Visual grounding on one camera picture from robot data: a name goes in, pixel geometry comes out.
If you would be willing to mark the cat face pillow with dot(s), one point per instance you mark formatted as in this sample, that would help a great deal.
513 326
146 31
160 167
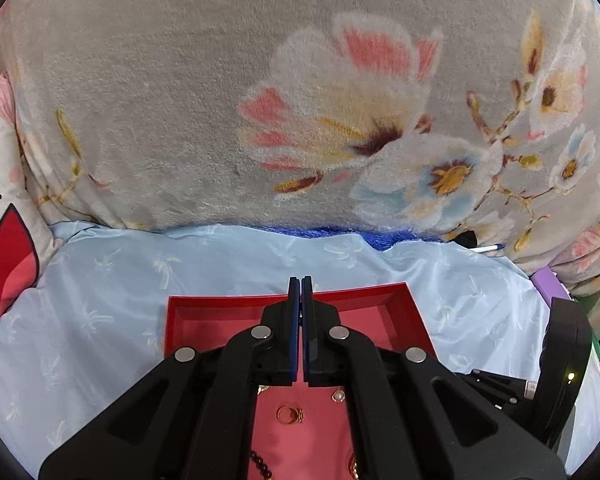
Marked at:
0 185

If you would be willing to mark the pearl earring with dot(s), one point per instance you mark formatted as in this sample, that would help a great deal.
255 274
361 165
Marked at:
338 396

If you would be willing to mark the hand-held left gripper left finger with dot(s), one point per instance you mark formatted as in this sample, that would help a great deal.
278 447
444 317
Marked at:
293 330

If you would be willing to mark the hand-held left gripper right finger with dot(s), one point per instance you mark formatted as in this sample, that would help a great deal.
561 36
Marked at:
307 330

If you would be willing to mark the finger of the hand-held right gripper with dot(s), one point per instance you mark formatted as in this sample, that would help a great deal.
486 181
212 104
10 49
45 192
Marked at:
505 390

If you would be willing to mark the white pen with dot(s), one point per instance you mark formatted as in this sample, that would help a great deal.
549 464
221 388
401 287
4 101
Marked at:
487 248

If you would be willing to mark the grey floral blanket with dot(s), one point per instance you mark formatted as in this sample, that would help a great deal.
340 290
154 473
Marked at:
180 110

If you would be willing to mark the blue fuzzy cloth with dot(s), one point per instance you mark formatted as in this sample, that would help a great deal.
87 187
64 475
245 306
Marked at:
380 239

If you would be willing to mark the light blue bed sheet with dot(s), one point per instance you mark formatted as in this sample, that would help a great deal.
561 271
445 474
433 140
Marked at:
105 285

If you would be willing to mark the purple box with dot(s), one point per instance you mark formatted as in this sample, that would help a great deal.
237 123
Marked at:
550 282

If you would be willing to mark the red cardboard box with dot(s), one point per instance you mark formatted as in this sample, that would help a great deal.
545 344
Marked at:
205 325

